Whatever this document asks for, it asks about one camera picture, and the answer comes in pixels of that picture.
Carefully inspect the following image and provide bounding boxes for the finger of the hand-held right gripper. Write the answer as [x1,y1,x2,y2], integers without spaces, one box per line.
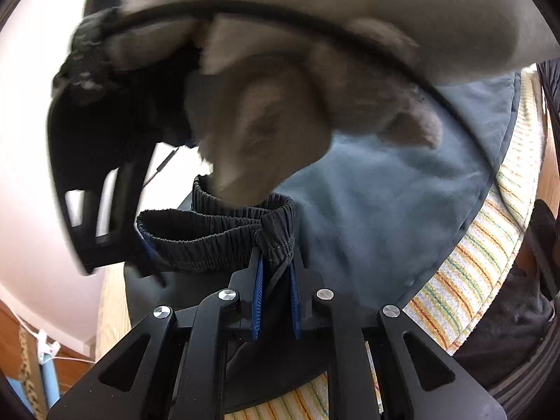
[48,157,167,289]

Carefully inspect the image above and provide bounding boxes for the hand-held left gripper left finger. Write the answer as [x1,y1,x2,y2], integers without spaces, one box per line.
[46,251,265,420]

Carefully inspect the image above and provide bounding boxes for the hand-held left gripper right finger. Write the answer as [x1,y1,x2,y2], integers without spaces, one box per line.
[289,249,508,420]

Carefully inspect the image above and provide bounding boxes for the dark grey pants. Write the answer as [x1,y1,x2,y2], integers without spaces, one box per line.
[122,70,523,399]

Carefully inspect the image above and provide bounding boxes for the person's right forearm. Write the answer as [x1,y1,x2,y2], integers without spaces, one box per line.
[245,0,545,88]

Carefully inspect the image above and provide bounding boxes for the person's right hand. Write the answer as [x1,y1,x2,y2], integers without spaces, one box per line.
[105,0,442,202]

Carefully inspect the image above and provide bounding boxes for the white clip lamp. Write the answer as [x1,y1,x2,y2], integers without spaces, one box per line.
[17,310,60,359]

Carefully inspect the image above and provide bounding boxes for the blue chair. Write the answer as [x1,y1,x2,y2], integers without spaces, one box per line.
[39,350,62,410]

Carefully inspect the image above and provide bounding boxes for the leopard print cloth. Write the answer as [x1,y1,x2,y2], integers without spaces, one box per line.
[17,328,41,403]

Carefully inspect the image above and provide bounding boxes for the yellow striped blanket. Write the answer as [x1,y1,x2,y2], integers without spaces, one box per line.
[94,61,547,420]

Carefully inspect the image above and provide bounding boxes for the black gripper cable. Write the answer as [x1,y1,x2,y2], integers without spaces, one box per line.
[103,0,499,184]

